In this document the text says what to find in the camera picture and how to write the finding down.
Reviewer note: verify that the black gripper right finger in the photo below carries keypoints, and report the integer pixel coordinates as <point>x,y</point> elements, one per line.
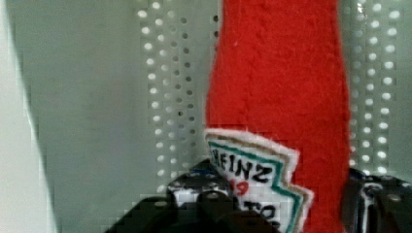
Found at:
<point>376,204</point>

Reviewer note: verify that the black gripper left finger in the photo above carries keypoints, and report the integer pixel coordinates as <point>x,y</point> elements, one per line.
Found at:
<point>199,201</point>

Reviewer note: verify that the red plush ketchup bottle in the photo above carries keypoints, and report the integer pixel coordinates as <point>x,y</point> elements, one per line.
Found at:
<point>277,122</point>

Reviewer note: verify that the green oval strainer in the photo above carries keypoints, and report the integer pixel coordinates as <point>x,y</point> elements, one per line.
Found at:
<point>115,93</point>

